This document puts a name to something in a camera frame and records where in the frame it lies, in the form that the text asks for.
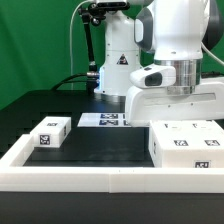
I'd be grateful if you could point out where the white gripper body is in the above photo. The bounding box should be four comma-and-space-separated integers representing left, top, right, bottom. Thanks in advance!
125, 81, 224, 127

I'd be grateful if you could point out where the white cabinet body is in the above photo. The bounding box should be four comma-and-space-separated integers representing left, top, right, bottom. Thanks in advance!
148, 120, 224, 168

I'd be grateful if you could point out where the small white box part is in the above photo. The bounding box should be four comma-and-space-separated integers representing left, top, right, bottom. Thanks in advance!
30, 116, 71, 148

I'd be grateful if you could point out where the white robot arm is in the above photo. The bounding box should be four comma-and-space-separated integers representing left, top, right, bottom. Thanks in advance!
95, 0, 224, 126

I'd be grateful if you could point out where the white marker tag sheet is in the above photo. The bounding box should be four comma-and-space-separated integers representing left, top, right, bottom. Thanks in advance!
78, 113, 129, 127

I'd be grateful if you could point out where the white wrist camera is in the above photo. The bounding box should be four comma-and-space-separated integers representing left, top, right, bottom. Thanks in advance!
130, 64, 176, 89

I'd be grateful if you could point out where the black cable bundle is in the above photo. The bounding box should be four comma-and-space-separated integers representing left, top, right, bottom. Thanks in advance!
51, 73, 100, 91

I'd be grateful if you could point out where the white cable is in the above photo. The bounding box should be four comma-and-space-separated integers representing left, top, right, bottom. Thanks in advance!
69, 0, 93, 90

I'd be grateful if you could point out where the white U-shaped fence frame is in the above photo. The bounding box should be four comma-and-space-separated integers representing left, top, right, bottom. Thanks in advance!
0, 134, 224, 193

